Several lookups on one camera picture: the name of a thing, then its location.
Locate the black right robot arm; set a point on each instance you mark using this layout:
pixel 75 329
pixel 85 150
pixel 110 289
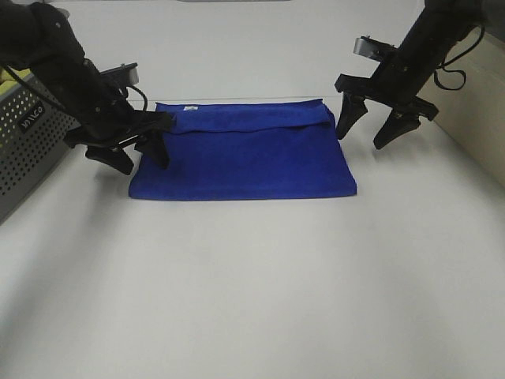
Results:
pixel 439 27

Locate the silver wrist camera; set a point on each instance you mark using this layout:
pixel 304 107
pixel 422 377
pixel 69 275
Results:
pixel 122 76
pixel 373 49

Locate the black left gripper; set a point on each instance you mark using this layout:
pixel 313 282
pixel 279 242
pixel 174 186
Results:
pixel 108 121

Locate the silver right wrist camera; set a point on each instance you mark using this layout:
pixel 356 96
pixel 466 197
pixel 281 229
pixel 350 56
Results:
pixel 373 49

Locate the grey perforated laundry basket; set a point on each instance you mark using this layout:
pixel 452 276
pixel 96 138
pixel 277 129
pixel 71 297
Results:
pixel 32 143

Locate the yellow-green towel in basket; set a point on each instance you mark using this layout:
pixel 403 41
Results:
pixel 9 83

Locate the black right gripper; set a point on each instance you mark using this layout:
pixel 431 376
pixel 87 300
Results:
pixel 395 83

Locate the blue towel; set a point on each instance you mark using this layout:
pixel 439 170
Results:
pixel 251 151

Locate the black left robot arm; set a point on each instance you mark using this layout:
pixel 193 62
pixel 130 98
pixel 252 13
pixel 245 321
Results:
pixel 40 51

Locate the beige storage bin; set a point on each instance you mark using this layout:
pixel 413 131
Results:
pixel 474 115

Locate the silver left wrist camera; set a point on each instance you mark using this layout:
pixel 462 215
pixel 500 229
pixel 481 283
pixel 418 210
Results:
pixel 122 76

